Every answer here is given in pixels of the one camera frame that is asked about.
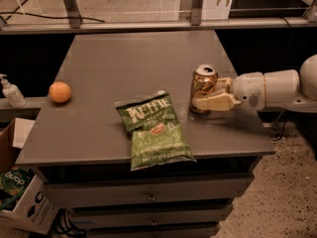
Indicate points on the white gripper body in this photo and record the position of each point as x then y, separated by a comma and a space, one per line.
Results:
248, 90

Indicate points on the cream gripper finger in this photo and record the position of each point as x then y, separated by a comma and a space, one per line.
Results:
224, 84
219, 102

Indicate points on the orange soda can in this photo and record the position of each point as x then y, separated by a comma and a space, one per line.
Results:
204, 79

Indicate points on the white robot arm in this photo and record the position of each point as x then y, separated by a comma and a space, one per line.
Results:
294, 90

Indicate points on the green jalapeno chip bag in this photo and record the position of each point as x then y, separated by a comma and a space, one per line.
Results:
157, 136

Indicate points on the grey drawer cabinet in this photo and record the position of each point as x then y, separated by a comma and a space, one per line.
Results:
126, 156

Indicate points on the orange fruit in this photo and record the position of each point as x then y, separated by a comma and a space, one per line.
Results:
59, 92

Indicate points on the white pump bottle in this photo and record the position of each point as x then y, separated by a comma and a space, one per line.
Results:
12, 93

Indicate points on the brown cardboard box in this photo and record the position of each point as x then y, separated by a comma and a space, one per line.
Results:
12, 140

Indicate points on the white cardboard box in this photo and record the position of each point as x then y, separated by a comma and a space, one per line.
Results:
33, 211

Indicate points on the green dono package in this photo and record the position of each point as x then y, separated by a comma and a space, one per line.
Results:
12, 186

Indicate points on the grey metal frame rail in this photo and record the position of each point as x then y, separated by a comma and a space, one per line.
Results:
104, 16

